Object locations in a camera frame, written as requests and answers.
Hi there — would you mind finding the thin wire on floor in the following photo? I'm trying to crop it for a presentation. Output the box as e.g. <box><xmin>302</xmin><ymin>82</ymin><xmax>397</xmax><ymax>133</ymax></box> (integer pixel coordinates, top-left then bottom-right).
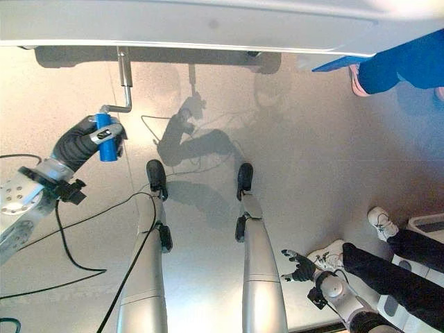
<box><xmin>139</xmin><ymin>114</ymin><xmax>176</xmax><ymax>145</ymax></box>

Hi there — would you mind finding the blue flat panel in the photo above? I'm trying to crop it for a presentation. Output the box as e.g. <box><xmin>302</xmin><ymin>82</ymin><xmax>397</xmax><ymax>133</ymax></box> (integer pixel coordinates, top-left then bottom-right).
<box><xmin>311</xmin><ymin>53</ymin><xmax>375</xmax><ymax>73</ymax></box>

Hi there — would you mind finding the long black cable across leg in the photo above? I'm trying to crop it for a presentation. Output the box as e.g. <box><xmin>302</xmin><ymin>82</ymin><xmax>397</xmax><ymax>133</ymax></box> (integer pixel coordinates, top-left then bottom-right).
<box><xmin>13</xmin><ymin>191</ymin><xmax>157</xmax><ymax>333</ymax></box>

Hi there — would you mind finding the teal cable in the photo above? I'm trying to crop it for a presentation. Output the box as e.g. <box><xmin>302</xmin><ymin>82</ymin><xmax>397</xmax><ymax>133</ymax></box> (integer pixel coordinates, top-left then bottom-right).
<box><xmin>0</xmin><ymin>316</ymin><xmax>22</xmax><ymax>333</ymax></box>

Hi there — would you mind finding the silver robot leg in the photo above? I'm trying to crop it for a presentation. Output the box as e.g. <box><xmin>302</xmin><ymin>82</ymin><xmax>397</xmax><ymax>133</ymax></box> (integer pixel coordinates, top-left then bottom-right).
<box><xmin>116</xmin><ymin>159</ymin><xmax>173</xmax><ymax>333</ymax></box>
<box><xmin>234</xmin><ymin>162</ymin><xmax>287</xmax><ymax>333</ymax></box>

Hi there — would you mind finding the silver robot left leg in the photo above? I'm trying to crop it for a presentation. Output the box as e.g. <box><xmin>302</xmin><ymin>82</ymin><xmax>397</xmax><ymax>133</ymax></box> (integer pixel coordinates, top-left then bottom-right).
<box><xmin>116</xmin><ymin>159</ymin><xmax>173</xmax><ymax>333</ymax></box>

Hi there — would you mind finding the silver robot right leg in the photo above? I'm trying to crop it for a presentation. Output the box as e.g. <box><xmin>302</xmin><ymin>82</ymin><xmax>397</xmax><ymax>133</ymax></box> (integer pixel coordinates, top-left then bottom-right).
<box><xmin>234</xmin><ymin>162</ymin><xmax>287</xmax><ymax>333</ymax></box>

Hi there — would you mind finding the white hospital bed footboard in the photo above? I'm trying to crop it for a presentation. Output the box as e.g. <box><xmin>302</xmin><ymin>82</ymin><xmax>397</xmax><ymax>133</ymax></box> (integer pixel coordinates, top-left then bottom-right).
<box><xmin>0</xmin><ymin>0</ymin><xmax>444</xmax><ymax>58</ymax></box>

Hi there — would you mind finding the metal crank with blue grip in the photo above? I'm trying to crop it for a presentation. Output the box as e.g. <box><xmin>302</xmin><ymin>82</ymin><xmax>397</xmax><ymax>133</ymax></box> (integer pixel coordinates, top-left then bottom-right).
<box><xmin>94</xmin><ymin>46</ymin><xmax>134</xmax><ymax>163</ymax></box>

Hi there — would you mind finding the black cable looping on floor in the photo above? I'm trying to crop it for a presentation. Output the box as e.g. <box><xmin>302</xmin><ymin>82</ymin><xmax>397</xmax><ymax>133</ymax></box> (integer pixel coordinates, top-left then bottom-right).
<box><xmin>0</xmin><ymin>199</ymin><xmax>108</xmax><ymax>300</ymax></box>

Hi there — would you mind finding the white device with grey grille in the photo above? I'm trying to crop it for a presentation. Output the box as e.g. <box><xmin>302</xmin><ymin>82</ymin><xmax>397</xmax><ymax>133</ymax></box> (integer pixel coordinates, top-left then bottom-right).
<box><xmin>407</xmin><ymin>212</ymin><xmax>444</xmax><ymax>244</ymax></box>

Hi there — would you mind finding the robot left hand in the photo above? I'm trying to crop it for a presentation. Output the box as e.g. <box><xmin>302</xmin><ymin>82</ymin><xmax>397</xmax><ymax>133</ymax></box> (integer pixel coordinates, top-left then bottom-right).
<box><xmin>51</xmin><ymin>115</ymin><xmax>128</xmax><ymax>172</ymax></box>

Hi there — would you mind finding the short black cable at arm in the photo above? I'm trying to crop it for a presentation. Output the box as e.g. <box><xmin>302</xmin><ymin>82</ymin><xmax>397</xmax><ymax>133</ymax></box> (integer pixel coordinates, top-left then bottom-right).
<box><xmin>0</xmin><ymin>153</ymin><xmax>42</xmax><ymax>164</ymax></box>

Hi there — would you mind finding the person with white shoes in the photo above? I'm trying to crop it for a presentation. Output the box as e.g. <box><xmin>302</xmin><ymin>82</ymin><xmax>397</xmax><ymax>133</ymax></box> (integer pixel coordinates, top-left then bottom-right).
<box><xmin>307</xmin><ymin>206</ymin><xmax>444</xmax><ymax>331</ymax></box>

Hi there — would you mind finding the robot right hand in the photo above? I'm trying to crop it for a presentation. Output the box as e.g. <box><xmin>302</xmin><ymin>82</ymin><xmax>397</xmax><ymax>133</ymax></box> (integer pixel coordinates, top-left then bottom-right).
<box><xmin>280</xmin><ymin>248</ymin><xmax>318</xmax><ymax>282</ymax></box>

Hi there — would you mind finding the person with pink shoes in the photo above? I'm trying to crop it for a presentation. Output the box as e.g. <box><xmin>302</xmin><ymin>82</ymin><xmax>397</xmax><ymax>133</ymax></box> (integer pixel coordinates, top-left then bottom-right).
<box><xmin>348</xmin><ymin>28</ymin><xmax>444</xmax><ymax>102</ymax></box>

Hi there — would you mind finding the white grey equipment base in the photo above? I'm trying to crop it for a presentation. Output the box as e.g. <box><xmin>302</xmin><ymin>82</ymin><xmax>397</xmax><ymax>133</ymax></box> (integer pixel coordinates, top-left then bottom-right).
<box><xmin>376</xmin><ymin>252</ymin><xmax>444</xmax><ymax>333</ymax></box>

